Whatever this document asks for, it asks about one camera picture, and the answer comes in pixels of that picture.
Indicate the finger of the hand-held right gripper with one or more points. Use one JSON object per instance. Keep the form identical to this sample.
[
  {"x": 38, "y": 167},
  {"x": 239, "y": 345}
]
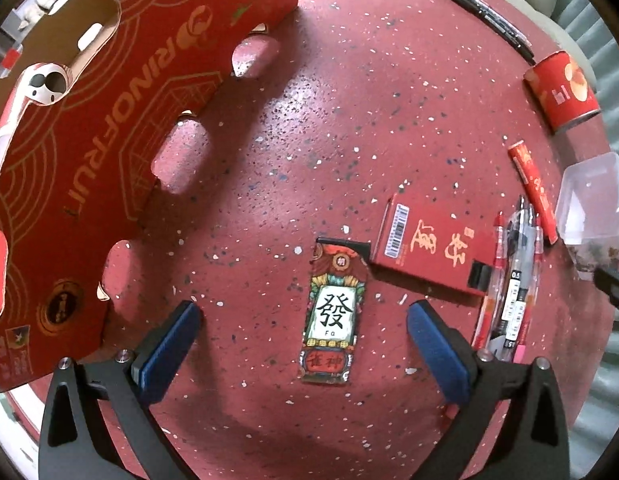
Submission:
[{"x": 612, "y": 287}]

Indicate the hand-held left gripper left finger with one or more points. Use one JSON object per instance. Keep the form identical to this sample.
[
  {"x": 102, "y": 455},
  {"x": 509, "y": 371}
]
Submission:
[{"x": 164, "y": 355}]

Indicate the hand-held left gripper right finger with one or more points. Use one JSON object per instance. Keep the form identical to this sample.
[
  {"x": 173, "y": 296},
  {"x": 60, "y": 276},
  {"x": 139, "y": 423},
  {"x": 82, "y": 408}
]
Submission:
[{"x": 434, "y": 355}]

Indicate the mahjong print card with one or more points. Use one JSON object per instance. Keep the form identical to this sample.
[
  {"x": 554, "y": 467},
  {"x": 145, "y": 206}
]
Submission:
[{"x": 334, "y": 310}]

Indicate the red cardboard fruit box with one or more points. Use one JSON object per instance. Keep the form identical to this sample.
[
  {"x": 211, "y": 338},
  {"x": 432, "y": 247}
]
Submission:
[{"x": 64, "y": 185}]

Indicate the clear plastic container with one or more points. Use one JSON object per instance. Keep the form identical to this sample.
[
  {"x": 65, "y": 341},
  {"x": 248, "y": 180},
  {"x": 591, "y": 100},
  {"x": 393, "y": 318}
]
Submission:
[{"x": 589, "y": 200}]

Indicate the red gel pen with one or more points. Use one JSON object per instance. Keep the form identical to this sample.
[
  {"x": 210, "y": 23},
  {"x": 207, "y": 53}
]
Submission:
[{"x": 491, "y": 280}]

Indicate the red flat box gold characters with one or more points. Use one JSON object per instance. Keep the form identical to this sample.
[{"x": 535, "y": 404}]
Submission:
[{"x": 429, "y": 245}]

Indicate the red printed tube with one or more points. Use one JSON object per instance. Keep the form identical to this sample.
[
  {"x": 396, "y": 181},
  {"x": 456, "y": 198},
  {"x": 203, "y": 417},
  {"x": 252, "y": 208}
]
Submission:
[{"x": 532, "y": 185}]

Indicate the red paper cup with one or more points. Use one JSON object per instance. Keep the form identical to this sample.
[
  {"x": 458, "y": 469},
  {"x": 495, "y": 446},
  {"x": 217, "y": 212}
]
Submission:
[{"x": 559, "y": 95}]

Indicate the red panda print cup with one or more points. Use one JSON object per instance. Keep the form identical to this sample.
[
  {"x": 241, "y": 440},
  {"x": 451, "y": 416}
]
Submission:
[{"x": 39, "y": 87}]

